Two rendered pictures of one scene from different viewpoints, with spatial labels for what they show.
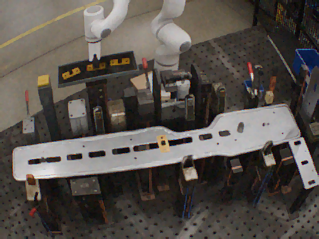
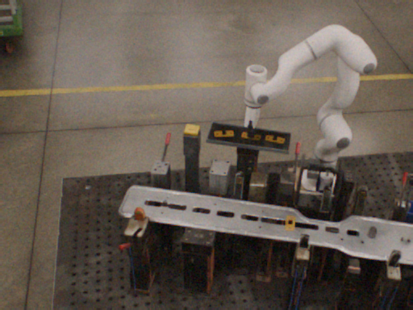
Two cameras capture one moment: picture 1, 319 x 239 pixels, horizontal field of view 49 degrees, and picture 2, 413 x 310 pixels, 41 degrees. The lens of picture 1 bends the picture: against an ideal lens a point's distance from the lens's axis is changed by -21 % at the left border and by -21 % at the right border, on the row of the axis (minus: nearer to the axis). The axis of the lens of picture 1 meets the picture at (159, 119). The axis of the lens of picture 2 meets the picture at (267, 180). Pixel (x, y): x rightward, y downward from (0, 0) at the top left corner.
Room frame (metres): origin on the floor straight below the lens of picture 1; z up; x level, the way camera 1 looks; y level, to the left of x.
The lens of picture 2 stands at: (-0.49, -0.32, 2.62)
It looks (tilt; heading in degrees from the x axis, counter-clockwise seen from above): 42 degrees down; 15
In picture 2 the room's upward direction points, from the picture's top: 7 degrees clockwise
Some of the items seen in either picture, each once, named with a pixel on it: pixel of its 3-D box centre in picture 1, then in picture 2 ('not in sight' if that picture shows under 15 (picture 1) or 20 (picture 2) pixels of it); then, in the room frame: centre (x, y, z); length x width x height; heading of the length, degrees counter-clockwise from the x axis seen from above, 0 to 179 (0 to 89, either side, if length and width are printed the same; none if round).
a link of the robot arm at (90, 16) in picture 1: (94, 20); (256, 83); (1.33, 0.28, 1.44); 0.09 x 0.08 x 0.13; 35
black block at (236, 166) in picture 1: (231, 183); (348, 289); (0.95, -0.32, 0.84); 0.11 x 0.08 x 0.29; 13
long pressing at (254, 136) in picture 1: (158, 146); (285, 224); (1.04, 0.00, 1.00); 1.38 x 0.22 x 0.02; 103
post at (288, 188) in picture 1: (292, 170); not in sight; (1.00, -0.67, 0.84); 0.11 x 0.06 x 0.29; 13
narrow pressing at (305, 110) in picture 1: (311, 95); not in sight; (1.21, -0.73, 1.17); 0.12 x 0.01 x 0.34; 13
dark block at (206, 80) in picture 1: (201, 110); (340, 210); (1.31, -0.19, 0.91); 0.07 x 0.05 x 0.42; 13
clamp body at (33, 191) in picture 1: (43, 209); (140, 255); (0.74, 0.51, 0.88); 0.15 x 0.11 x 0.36; 13
